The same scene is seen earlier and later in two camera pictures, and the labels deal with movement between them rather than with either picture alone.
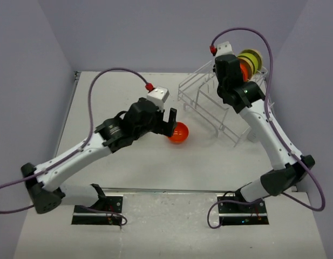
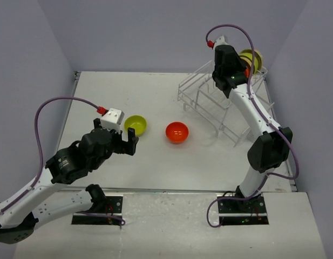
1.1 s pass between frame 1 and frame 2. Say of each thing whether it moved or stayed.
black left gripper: moved
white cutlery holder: stayed
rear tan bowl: stayed
